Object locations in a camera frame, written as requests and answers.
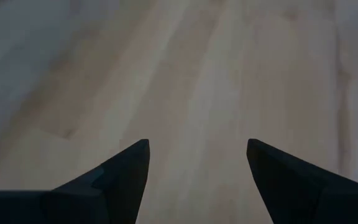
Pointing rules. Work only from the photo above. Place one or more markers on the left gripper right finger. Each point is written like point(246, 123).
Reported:
point(297, 193)

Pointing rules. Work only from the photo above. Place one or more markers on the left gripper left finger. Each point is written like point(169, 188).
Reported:
point(113, 193)

